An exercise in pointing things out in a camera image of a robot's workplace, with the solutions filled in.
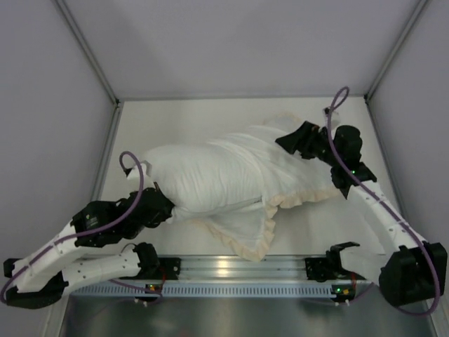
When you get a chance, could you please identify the white pillow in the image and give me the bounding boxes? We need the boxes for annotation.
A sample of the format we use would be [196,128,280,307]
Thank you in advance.
[141,143,262,223]

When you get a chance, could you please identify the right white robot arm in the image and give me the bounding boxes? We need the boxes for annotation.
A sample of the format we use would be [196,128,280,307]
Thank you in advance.
[276,121,448,309]

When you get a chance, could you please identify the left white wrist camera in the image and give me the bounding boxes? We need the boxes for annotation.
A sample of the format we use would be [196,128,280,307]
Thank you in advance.
[126,160,152,180]

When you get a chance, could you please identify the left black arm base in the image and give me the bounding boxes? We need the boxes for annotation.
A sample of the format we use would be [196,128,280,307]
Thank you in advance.
[121,258,182,281]

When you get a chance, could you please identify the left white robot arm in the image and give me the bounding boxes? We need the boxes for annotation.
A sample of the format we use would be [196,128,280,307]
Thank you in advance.
[1,187,174,310]

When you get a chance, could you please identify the white pillowcase with cream ruffle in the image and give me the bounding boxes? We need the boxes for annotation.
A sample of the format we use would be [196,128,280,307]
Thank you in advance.
[192,114,339,262]

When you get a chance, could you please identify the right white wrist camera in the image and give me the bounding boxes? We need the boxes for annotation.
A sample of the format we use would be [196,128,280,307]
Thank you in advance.
[323,107,341,130]

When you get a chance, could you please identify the right aluminium frame post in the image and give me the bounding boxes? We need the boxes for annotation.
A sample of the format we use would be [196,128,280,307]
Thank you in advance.
[363,0,434,103]

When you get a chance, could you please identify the aluminium mounting rail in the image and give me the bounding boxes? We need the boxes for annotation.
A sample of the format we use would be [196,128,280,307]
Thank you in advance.
[55,255,439,282]

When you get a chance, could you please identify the left aluminium frame post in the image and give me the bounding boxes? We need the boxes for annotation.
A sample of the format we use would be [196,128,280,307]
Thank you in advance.
[52,0,122,106]

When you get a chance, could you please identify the aluminium frame post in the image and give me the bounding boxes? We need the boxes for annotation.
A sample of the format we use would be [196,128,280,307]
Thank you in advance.
[52,0,122,106]
[363,0,434,103]

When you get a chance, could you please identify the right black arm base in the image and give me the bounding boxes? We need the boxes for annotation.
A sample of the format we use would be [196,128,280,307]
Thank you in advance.
[304,257,351,283]

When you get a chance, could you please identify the perforated grey cable duct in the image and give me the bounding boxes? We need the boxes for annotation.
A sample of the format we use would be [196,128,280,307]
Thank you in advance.
[69,283,355,298]

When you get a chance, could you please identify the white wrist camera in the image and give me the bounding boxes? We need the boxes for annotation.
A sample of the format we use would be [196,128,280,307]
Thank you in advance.
[126,160,152,180]
[323,107,341,130]

